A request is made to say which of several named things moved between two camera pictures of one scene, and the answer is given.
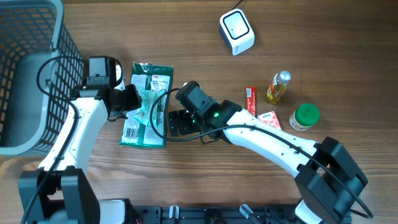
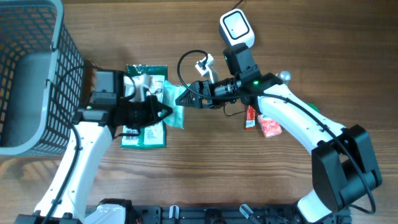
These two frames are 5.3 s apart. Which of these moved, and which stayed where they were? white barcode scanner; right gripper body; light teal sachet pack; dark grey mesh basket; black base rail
Moved: right gripper body; light teal sachet pack
Stayed: black base rail; dark grey mesh basket; white barcode scanner
